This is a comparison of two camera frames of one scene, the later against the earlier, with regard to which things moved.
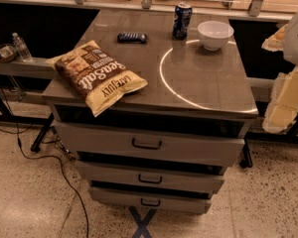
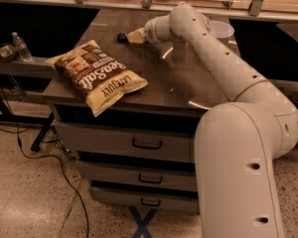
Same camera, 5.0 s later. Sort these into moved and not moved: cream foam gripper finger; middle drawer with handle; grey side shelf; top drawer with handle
Moved: cream foam gripper finger
Not moved: grey side shelf; middle drawer with handle; top drawer with handle
